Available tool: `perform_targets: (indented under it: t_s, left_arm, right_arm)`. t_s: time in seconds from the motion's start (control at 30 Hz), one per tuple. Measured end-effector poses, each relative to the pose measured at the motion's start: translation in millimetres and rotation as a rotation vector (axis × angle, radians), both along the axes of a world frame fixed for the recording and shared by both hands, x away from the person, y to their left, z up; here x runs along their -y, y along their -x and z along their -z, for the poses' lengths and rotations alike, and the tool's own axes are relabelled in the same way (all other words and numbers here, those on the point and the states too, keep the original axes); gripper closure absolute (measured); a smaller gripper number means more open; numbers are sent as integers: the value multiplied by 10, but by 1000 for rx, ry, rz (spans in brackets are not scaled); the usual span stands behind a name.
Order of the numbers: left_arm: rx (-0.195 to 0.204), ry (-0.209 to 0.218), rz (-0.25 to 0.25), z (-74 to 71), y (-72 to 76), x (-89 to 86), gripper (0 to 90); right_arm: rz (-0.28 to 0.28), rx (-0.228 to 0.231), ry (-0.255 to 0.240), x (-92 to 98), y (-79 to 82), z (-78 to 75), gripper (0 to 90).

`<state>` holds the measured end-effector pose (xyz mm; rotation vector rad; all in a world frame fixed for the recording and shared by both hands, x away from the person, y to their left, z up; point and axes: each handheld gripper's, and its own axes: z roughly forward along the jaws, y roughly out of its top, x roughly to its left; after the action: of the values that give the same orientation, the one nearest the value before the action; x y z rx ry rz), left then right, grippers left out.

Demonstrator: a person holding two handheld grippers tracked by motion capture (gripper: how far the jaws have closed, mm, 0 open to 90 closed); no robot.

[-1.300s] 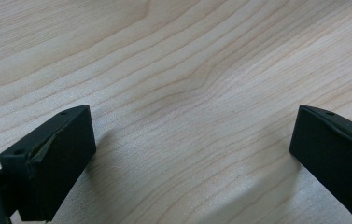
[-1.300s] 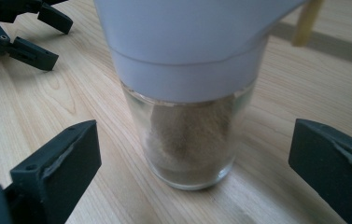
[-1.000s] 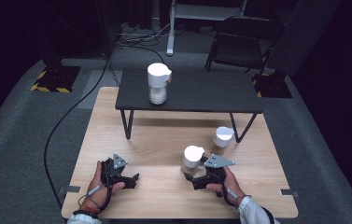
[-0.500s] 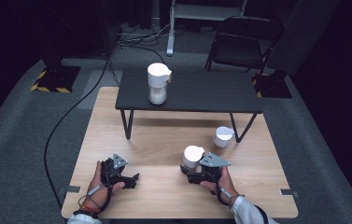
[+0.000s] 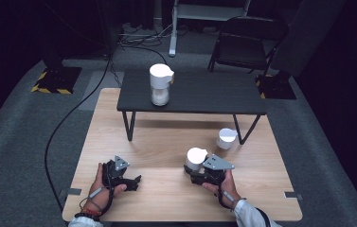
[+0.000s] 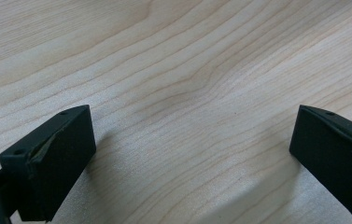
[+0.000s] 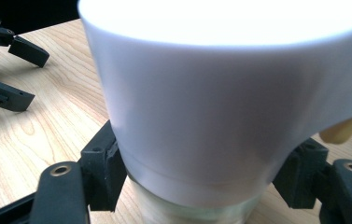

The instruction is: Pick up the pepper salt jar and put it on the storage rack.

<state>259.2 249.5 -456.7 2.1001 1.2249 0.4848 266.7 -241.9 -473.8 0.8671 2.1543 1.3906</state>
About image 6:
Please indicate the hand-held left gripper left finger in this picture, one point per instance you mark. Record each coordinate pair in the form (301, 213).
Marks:
(55, 161)

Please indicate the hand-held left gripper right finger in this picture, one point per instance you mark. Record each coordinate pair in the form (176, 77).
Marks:
(335, 155)

